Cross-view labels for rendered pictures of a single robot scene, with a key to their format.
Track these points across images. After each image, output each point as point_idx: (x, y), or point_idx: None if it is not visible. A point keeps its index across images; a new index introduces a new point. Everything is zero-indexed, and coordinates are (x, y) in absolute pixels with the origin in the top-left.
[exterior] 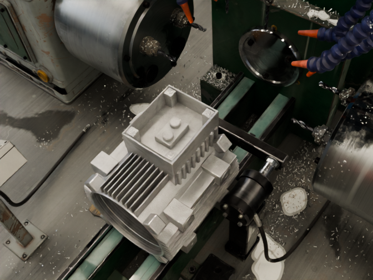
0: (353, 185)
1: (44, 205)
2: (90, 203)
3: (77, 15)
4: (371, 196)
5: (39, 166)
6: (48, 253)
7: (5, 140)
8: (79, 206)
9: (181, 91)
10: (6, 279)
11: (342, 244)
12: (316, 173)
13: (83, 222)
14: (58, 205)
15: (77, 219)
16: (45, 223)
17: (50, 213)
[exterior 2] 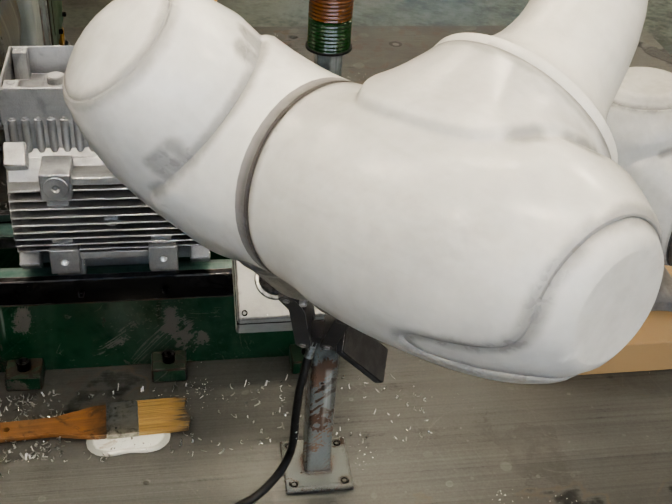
0: (3, 23)
1: (240, 493)
2: (174, 440)
3: None
4: (7, 16)
5: None
6: (300, 425)
7: (236, 267)
8: (195, 448)
9: (0, 76)
10: (387, 440)
11: (5, 198)
12: (1, 58)
13: (214, 423)
14: (221, 475)
15: (217, 433)
16: (264, 467)
17: (244, 474)
